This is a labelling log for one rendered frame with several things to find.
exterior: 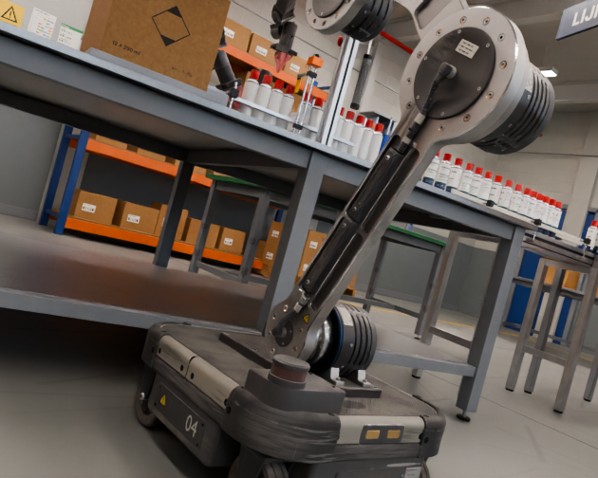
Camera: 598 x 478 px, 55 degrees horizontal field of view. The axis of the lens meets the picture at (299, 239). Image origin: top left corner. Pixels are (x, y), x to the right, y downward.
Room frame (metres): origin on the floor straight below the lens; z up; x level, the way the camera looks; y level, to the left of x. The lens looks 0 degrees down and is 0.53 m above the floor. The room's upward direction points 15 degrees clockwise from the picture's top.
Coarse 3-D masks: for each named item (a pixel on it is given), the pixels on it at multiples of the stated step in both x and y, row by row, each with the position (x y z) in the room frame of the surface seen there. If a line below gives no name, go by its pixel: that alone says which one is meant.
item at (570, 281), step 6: (546, 258) 6.90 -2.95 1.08; (552, 270) 6.85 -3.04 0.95; (546, 276) 6.90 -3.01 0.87; (552, 276) 6.83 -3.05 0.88; (570, 276) 6.73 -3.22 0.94; (576, 276) 6.80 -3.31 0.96; (546, 282) 6.88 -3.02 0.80; (564, 282) 6.70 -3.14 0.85; (570, 282) 6.75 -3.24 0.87; (576, 282) 6.82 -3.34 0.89; (570, 288) 6.77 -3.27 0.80
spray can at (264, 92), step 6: (264, 78) 2.10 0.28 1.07; (270, 78) 2.10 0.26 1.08; (264, 84) 2.10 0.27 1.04; (270, 84) 2.11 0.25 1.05; (258, 90) 2.10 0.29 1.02; (264, 90) 2.09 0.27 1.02; (270, 90) 2.10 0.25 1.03; (258, 96) 2.09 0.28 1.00; (264, 96) 2.09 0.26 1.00; (270, 96) 2.11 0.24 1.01; (258, 102) 2.09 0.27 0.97; (264, 102) 2.09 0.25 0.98; (252, 108) 2.10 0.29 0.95; (252, 114) 2.10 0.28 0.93; (258, 114) 2.09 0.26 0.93; (264, 114) 2.11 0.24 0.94
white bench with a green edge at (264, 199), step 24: (216, 192) 3.93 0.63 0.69; (240, 192) 3.66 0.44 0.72; (264, 192) 3.44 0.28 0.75; (264, 216) 3.45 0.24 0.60; (312, 216) 4.49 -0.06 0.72; (336, 216) 3.81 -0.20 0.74; (384, 240) 5.01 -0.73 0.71; (408, 240) 4.29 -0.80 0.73; (432, 240) 4.38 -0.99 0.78; (192, 264) 3.93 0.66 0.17; (432, 288) 4.54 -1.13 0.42; (408, 312) 4.66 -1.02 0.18
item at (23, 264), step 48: (0, 48) 1.32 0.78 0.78; (0, 96) 2.37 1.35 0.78; (96, 96) 1.45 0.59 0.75; (144, 96) 1.49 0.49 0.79; (144, 144) 2.69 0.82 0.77; (240, 144) 1.64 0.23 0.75; (288, 144) 1.72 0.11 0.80; (288, 192) 3.10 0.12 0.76; (0, 240) 2.21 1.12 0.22; (288, 240) 1.76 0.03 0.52; (0, 288) 1.41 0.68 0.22; (48, 288) 1.56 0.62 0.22; (96, 288) 1.74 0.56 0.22; (144, 288) 1.99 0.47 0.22; (192, 288) 2.31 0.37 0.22; (240, 288) 2.77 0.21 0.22; (288, 288) 1.78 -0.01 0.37; (384, 336) 2.46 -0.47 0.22; (480, 336) 2.29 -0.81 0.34; (480, 384) 2.29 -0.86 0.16
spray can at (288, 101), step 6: (288, 90) 2.16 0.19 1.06; (288, 96) 2.15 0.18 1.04; (282, 102) 2.15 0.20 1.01; (288, 102) 2.15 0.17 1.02; (282, 108) 2.15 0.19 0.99; (288, 108) 2.15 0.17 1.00; (282, 114) 2.15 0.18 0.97; (288, 114) 2.16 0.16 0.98; (276, 120) 2.16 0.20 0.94; (282, 120) 2.15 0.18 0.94; (282, 126) 2.15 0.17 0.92
